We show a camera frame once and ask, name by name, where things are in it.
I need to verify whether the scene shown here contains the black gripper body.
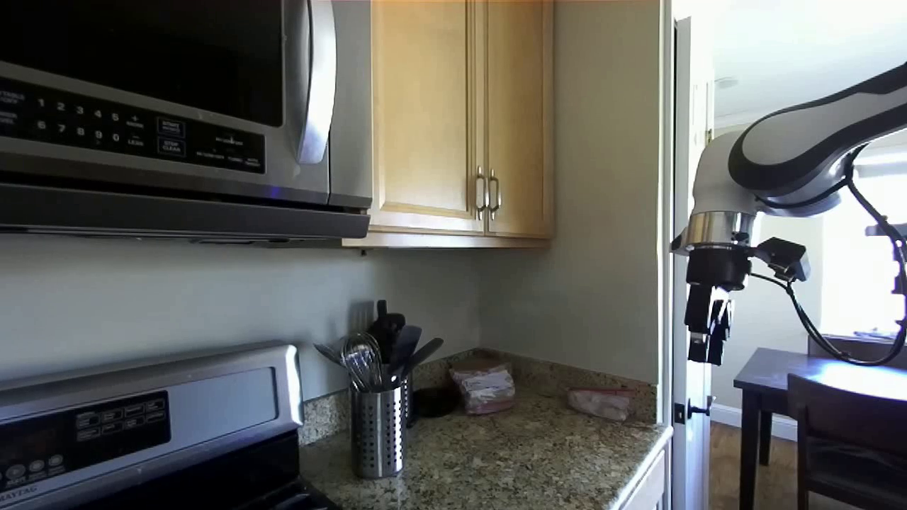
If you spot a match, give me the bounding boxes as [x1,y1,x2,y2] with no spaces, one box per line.
[686,248,750,332]

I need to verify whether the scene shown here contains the white door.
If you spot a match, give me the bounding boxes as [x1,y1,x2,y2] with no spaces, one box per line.
[666,14,717,510]

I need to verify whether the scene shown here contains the left wooden cabinet door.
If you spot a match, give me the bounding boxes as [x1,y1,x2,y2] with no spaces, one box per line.
[371,0,476,232]

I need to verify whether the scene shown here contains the dark wooden table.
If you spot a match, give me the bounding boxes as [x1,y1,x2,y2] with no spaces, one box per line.
[734,349,907,510]

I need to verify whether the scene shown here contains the pink sponge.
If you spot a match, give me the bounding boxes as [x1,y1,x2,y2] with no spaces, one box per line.
[567,387,631,422]

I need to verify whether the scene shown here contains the dark wooden chair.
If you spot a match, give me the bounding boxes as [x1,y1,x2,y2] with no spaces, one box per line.
[788,375,907,510]

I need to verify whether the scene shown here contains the plastic bag of items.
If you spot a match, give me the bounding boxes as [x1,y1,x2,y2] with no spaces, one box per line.
[449,366,514,417]

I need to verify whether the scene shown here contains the small black pan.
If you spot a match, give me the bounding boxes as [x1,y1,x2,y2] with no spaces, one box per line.
[410,387,458,418]

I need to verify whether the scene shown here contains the black spatula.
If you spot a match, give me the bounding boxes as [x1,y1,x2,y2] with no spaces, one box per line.
[384,326,421,383]

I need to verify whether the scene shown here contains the rear perforated utensil holder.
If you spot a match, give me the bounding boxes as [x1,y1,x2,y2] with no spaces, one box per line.
[400,375,410,428]

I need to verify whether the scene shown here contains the perforated utensil holder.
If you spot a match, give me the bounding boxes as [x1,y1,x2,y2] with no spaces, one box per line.
[352,387,404,477]
[400,375,410,428]

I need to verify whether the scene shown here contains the front perforated utensil holder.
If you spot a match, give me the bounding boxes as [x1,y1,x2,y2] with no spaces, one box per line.
[352,387,404,477]

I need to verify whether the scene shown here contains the metal whisk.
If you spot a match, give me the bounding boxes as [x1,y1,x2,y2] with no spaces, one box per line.
[340,343,378,390]

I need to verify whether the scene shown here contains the stainless steel microwave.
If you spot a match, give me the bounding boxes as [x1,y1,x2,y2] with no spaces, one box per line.
[0,0,371,244]

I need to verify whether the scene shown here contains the stainless steel stove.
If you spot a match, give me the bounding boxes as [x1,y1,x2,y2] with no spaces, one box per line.
[0,343,340,510]

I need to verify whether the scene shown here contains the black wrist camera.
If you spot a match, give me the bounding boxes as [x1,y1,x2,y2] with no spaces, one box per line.
[754,237,806,282]

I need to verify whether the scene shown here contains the right metal door handle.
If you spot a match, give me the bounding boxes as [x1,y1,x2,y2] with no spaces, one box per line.
[486,176,502,211]

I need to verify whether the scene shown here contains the metal door handle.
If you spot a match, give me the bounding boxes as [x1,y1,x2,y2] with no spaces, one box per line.
[486,176,502,211]
[473,167,486,211]

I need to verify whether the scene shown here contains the left metal door handle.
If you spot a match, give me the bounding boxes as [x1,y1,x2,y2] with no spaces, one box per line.
[473,167,486,211]

